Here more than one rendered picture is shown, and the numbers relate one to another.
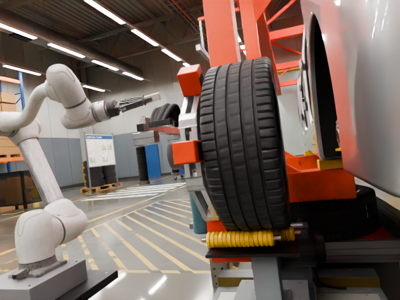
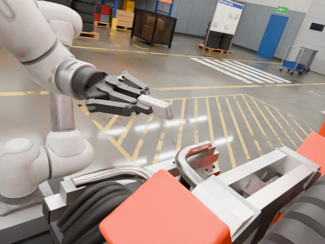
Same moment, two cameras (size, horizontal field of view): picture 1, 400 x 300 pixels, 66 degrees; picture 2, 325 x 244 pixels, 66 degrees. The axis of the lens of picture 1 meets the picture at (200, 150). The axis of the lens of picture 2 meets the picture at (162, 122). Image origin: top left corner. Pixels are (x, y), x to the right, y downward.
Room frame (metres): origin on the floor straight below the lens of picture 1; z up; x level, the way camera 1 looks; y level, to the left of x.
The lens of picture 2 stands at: (0.97, -0.04, 1.29)
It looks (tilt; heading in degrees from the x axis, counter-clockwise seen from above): 25 degrees down; 27
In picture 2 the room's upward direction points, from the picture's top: 14 degrees clockwise
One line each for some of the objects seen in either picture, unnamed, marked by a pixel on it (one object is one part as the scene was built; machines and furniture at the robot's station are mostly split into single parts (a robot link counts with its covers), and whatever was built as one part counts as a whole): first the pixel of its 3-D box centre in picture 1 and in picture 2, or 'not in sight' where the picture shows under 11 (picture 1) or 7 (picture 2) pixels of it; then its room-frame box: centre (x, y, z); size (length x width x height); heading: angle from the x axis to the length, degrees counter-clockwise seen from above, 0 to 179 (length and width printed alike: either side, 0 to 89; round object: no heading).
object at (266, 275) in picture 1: (267, 276); not in sight; (1.25, -0.21, 0.32); 0.40 x 0.30 x 0.28; 163
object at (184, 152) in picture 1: (187, 152); not in sight; (0.99, 0.04, 0.85); 0.09 x 0.08 x 0.07; 163
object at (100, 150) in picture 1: (102, 162); (223, 28); (10.12, 3.21, 0.97); 1.50 x 0.50 x 1.95; 161
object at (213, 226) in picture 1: (230, 237); not in sight; (1.28, -0.08, 0.48); 0.16 x 0.12 x 0.17; 73
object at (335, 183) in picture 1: (299, 168); not in sight; (1.74, -0.54, 0.69); 0.52 x 0.17 x 0.35; 73
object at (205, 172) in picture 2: (177, 138); (199, 169); (1.52, 0.10, 0.93); 0.09 x 0.05 x 0.05; 73
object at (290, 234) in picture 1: (262, 234); not in sight; (1.25, -0.21, 0.49); 0.29 x 0.06 x 0.06; 73
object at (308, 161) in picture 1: (295, 155); not in sight; (3.59, -1.09, 0.69); 0.52 x 0.17 x 0.35; 73
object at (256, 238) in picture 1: (239, 238); not in sight; (1.15, -0.11, 0.51); 0.29 x 0.06 x 0.06; 73
